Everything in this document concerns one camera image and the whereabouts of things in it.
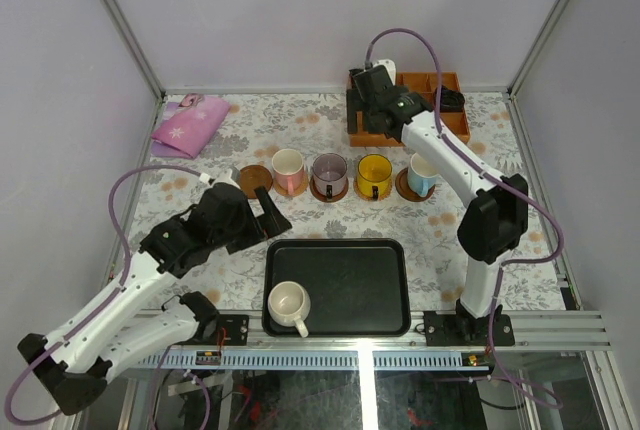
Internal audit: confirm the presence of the woven rattan coaster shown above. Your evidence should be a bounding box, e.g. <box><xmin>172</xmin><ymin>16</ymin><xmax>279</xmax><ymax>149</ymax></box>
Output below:
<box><xmin>273</xmin><ymin>173</ymin><xmax>309</xmax><ymax>198</ymax></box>
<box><xmin>353</xmin><ymin>178</ymin><xmax>393</xmax><ymax>202</ymax></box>

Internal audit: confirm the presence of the dark brown wooden coaster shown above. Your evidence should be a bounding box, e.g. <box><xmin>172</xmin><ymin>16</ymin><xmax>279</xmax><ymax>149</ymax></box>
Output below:
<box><xmin>310</xmin><ymin>178</ymin><xmax>349</xmax><ymax>203</ymax></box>
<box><xmin>238</xmin><ymin>165</ymin><xmax>273</xmax><ymax>199</ymax></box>
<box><xmin>395</xmin><ymin>168</ymin><xmax>436</xmax><ymax>202</ymax></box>

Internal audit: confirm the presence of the pink mug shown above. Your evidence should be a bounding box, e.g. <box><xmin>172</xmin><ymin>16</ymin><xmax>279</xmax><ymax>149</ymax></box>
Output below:
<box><xmin>271</xmin><ymin>149</ymin><xmax>304</xmax><ymax>196</ymax></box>

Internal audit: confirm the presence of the yellow mug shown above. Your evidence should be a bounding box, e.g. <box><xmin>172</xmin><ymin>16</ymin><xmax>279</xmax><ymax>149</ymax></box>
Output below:
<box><xmin>356</xmin><ymin>154</ymin><xmax>393</xmax><ymax>197</ymax></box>

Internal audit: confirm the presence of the purple mug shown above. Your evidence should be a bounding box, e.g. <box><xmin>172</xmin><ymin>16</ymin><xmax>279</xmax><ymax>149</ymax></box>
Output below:
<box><xmin>311</xmin><ymin>153</ymin><xmax>347</xmax><ymax>200</ymax></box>

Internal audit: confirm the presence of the cream white mug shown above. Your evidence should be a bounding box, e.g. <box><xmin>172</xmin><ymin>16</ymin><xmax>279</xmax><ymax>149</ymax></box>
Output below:
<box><xmin>267</xmin><ymin>281</ymin><xmax>311</xmax><ymax>338</ymax></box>

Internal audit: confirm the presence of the blue mug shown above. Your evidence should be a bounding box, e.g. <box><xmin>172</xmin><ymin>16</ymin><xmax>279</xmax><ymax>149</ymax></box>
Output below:
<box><xmin>407</xmin><ymin>153</ymin><xmax>439</xmax><ymax>198</ymax></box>

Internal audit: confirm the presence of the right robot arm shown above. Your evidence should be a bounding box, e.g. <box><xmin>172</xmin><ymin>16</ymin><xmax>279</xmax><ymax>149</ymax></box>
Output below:
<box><xmin>347</xmin><ymin>64</ymin><xmax>528</xmax><ymax>345</ymax></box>

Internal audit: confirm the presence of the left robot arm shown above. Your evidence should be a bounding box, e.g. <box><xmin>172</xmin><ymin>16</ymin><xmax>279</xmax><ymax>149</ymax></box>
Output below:
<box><xmin>18</xmin><ymin>182</ymin><xmax>292</xmax><ymax>416</ymax></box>

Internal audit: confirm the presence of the rolled dark sock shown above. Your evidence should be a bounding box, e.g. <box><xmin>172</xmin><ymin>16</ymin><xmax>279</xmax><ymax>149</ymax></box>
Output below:
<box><xmin>434</xmin><ymin>85</ymin><xmax>466</xmax><ymax>113</ymax></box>

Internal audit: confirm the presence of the orange compartment organizer box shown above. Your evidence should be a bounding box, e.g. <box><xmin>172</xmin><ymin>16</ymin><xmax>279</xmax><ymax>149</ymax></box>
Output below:
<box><xmin>346</xmin><ymin>72</ymin><xmax>471</xmax><ymax>147</ymax></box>

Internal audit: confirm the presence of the pink folded cloth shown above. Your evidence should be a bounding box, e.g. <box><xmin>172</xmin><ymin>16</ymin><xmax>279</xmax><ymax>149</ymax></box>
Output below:
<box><xmin>151</xmin><ymin>93</ymin><xmax>231</xmax><ymax>159</ymax></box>

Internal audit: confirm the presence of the black serving tray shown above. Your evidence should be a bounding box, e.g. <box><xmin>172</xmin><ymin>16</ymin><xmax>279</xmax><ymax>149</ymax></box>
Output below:
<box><xmin>262</xmin><ymin>238</ymin><xmax>411</xmax><ymax>337</ymax></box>

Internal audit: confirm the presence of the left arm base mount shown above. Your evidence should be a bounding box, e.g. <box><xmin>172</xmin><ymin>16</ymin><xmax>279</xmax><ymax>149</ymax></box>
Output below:
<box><xmin>176</xmin><ymin>314</ymin><xmax>250</xmax><ymax>347</ymax></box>

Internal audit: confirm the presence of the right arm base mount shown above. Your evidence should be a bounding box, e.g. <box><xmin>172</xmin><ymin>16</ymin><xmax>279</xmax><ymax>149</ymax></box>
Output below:
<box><xmin>423</xmin><ymin>301</ymin><xmax>515</xmax><ymax>347</ymax></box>

